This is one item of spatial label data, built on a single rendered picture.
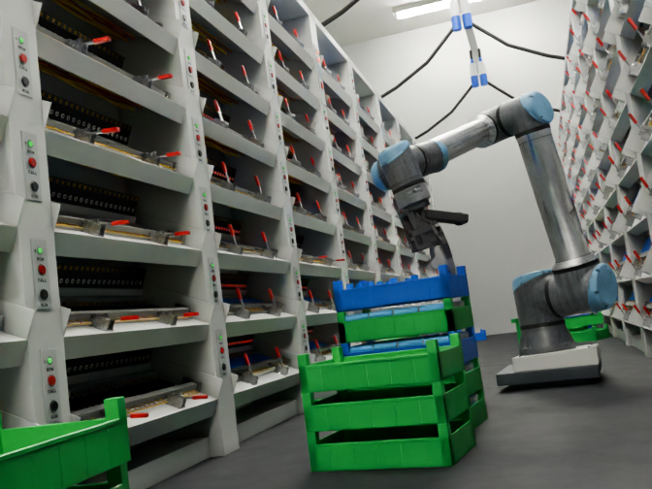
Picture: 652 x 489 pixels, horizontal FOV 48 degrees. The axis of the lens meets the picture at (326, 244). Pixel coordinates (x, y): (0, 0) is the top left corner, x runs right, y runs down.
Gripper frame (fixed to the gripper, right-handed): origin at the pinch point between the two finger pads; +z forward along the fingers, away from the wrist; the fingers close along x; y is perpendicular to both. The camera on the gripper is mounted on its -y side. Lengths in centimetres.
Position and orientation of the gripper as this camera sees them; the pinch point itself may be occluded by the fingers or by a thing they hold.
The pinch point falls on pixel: (452, 272)
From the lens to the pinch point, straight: 196.7
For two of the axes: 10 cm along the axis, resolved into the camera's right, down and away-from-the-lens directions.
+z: 3.8, 9.2, -0.7
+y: -9.2, 3.7, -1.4
